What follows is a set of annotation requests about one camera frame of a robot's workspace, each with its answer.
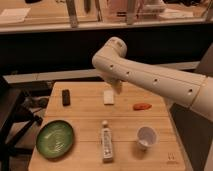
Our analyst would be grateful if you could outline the metal frame post right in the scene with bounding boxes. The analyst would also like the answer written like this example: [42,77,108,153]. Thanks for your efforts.
[126,0,136,25]

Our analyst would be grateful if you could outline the white rectangular block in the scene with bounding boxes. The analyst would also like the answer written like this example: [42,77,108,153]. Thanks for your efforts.
[103,90,114,105]

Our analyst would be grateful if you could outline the white ceramic cup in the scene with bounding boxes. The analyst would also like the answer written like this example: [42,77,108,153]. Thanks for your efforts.
[137,126,157,151]

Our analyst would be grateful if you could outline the white tube with cap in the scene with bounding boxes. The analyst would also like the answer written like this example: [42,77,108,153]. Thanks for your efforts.
[101,120,114,163]

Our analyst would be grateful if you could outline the black chair left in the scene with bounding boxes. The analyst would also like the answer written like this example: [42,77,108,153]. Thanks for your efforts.
[0,75,43,171]

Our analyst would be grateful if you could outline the metal frame post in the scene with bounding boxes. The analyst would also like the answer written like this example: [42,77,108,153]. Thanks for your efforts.
[66,0,78,28]
[126,0,136,25]

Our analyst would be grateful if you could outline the metal frame post left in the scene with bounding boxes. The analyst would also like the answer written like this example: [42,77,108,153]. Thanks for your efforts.
[66,0,78,28]

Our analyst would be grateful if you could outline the green ceramic plate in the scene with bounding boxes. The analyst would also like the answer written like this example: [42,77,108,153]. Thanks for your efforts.
[36,120,75,159]

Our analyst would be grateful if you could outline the orange carrot toy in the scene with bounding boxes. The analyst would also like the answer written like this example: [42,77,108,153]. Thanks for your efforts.
[133,103,152,111]

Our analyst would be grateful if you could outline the white paper sheet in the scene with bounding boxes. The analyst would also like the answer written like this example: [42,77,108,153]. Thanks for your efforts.
[0,8,30,25]

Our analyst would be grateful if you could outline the black eraser block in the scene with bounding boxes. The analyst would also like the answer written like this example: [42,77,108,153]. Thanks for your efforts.
[62,89,70,106]

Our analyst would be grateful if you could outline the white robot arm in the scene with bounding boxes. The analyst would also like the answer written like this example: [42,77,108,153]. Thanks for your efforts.
[92,37,213,122]

